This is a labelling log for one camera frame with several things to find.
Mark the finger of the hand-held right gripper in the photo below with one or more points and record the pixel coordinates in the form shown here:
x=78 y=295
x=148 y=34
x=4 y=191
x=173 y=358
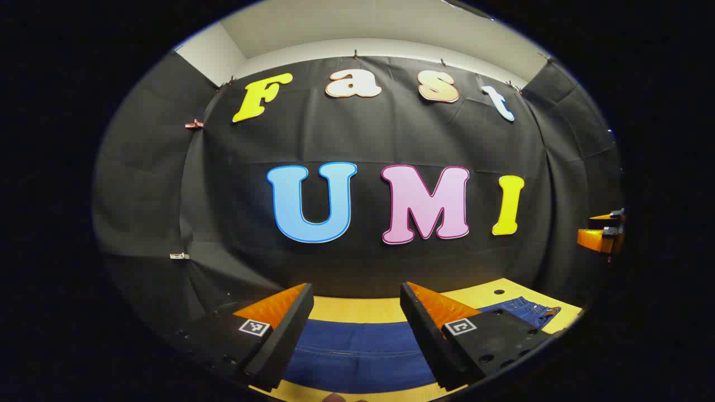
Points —
x=611 y=215
x=597 y=240

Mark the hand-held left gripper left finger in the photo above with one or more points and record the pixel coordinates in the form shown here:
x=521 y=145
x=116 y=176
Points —
x=287 y=329

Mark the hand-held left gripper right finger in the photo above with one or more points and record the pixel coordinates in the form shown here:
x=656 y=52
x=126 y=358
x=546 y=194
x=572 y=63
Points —
x=422 y=335

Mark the blue jeans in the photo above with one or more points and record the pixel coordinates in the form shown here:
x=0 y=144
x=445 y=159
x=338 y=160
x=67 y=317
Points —
x=357 y=352

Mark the silver clip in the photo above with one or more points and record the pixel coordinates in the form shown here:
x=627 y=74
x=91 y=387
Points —
x=179 y=255

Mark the black backdrop cloth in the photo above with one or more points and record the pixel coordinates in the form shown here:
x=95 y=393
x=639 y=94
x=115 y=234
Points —
x=391 y=139

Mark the red clip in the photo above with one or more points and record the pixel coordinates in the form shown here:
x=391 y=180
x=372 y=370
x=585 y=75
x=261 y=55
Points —
x=194 y=124

